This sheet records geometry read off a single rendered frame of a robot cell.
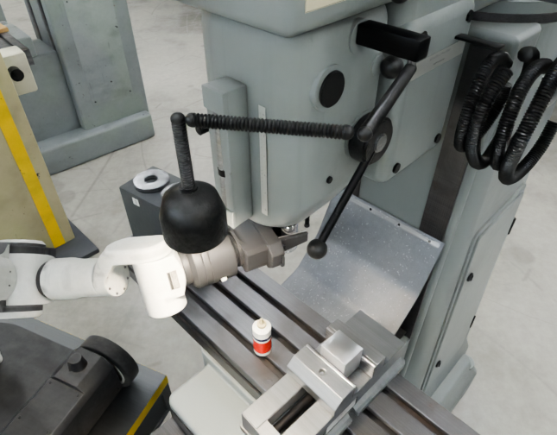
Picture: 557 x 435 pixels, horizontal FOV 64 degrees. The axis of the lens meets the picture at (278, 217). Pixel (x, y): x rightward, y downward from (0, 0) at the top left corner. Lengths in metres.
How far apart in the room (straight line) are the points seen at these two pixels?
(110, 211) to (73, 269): 2.16
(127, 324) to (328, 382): 1.56
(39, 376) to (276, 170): 1.14
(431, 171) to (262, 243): 0.45
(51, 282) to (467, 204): 0.82
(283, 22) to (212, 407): 0.87
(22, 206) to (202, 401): 1.71
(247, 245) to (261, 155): 0.20
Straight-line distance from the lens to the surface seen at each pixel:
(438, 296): 1.24
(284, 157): 0.58
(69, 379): 1.47
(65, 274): 0.82
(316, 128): 0.40
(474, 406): 2.14
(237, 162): 0.60
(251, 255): 0.74
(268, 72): 0.53
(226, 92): 0.55
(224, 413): 1.10
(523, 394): 2.26
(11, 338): 1.69
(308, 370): 0.89
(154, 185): 1.18
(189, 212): 0.46
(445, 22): 0.71
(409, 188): 1.08
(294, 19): 0.45
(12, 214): 2.58
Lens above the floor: 1.78
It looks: 41 degrees down
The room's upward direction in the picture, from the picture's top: straight up
